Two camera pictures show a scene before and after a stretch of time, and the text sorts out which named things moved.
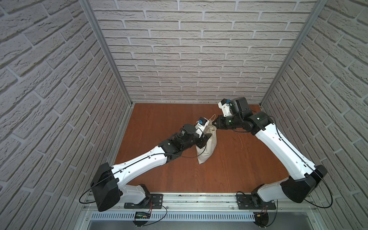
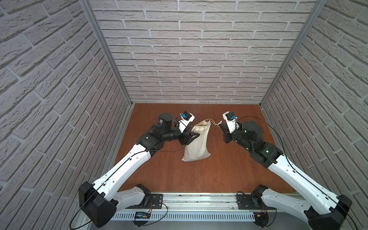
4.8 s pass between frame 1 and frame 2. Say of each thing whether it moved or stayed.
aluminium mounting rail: stayed
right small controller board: stayed
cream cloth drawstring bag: moved
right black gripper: moved
